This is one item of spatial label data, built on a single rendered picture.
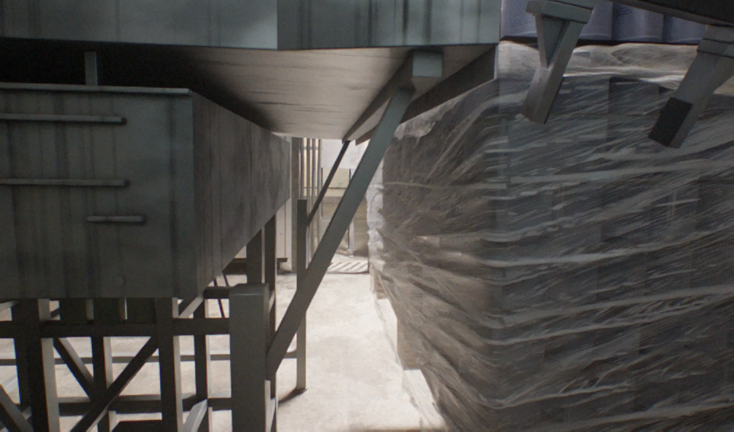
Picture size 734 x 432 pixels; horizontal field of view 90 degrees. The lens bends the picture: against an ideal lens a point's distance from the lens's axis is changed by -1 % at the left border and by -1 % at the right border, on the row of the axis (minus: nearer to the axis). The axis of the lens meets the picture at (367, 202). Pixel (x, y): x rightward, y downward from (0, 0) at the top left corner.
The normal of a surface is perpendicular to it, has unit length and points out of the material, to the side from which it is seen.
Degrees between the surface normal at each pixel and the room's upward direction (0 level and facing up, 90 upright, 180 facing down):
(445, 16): 90
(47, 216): 90
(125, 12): 90
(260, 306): 90
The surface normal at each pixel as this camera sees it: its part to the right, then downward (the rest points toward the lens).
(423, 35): -0.18, 0.11
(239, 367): 0.11, 0.11
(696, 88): -0.98, -0.14
